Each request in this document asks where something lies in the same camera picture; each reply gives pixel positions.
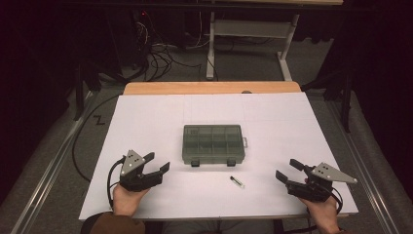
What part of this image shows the person's left hand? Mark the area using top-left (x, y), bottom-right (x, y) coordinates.
top-left (112, 183), bottom-right (151, 218)

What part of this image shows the white metal desk frame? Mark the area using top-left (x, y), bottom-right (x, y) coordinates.
top-left (206, 11), bottom-right (301, 82)

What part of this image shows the person's right hand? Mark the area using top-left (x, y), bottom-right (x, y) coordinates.
top-left (298, 194), bottom-right (341, 234)

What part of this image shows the right hand-held gripper cable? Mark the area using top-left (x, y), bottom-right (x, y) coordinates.
top-left (322, 185), bottom-right (344, 216)

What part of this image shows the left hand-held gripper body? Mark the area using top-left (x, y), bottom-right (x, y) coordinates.
top-left (119, 149), bottom-right (164, 193)

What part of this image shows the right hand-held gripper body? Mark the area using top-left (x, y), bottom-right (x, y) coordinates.
top-left (285, 162), bottom-right (358, 203)

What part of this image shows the aluminium floor rail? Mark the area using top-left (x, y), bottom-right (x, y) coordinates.
top-left (11, 91), bottom-right (100, 234)
top-left (325, 99), bottom-right (401, 234)

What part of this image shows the smoky clear compartment box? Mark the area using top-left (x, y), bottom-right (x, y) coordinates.
top-left (181, 124), bottom-right (249, 168)

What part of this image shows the wooden table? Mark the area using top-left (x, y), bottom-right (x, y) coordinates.
top-left (123, 81), bottom-right (302, 97)

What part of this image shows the tangle of floor cables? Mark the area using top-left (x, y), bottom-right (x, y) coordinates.
top-left (130, 9), bottom-right (204, 83)

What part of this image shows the small black screw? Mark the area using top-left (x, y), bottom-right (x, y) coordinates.
top-left (229, 175), bottom-right (245, 189)

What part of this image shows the black metal stand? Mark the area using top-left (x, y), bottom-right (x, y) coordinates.
top-left (300, 68), bottom-right (355, 134)
top-left (71, 60), bottom-right (102, 122)

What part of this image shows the long black floor cable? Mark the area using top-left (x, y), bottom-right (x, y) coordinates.
top-left (71, 94), bottom-right (122, 183)

